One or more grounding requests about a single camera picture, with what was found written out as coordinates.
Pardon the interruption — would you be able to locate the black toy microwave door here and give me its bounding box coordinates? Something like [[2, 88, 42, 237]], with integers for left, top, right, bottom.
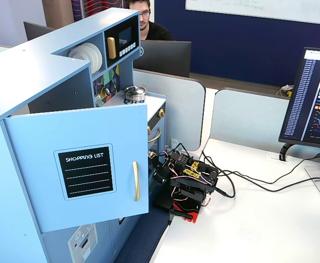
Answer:
[[104, 13, 140, 68]]

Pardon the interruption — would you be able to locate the gold oven door handle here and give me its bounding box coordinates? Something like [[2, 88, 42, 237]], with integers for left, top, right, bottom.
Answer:
[[147, 126, 162, 144]]

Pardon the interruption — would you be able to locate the whiteboard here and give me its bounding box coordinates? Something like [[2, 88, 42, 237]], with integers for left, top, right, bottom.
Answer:
[[185, 0, 320, 27]]

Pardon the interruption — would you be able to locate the lit computer monitor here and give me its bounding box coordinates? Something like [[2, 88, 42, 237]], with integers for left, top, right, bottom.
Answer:
[[278, 47, 320, 151]]

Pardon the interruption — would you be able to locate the stack of white plates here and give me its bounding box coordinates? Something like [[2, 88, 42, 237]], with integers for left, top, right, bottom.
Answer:
[[79, 43, 99, 72]]

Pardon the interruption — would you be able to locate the gold cabinet door handle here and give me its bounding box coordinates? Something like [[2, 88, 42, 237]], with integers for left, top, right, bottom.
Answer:
[[132, 161, 141, 202]]

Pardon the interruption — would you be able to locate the gold microwave handle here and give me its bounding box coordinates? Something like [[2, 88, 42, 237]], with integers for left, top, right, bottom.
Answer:
[[106, 36, 116, 60]]

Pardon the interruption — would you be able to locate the blue toy kitchen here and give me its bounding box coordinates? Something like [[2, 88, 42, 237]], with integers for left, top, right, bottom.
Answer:
[[0, 7, 167, 263]]

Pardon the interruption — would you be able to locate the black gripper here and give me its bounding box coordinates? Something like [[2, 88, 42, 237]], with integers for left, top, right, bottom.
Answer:
[[148, 156, 174, 187]]

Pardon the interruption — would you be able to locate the man in black shirt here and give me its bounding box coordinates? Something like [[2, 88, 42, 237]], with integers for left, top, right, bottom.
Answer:
[[123, 0, 174, 41]]

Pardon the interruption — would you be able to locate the red robot base clamp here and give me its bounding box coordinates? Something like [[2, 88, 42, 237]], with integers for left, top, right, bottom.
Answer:
[[169, 203, 201, 225]]

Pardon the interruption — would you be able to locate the red striped poster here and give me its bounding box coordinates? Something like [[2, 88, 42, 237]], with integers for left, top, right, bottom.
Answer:
[[71, 0, 124, 20]]

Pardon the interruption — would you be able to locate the silver toy pot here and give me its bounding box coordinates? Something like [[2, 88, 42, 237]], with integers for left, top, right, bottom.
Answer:
[[123, 89, 149, 102]]

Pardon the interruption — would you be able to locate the dark grey monitor back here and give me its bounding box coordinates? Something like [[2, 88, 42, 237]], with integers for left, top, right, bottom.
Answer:
[[23, 21, 56, 42]]

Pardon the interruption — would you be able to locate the white plate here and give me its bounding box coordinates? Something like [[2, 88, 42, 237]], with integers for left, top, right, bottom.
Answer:
[[90, 43, 104, 75], [68, 44, 93, 60]]

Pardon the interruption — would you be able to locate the grey desk divider panel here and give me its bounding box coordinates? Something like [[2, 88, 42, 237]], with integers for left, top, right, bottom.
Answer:
[[209, 87, 293, 149], [132, 68, 207, 152]]

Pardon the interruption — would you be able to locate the black cable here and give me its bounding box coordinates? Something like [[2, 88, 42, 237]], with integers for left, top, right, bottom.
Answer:
[[216, 169, 320, 194], [201, 149, 320, 198]]

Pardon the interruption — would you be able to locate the blue cabinet door shopping list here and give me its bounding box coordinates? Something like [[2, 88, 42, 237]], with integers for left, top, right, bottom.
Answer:
[[3, 101, 150, 233]]

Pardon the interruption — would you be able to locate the black monitor back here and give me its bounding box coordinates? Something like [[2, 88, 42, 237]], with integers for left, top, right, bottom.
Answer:
[[134, 39, 192, 78]]

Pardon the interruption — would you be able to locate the yellow and white object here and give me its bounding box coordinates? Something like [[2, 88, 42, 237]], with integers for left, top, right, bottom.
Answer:
[[279, 84, 294, 98]]

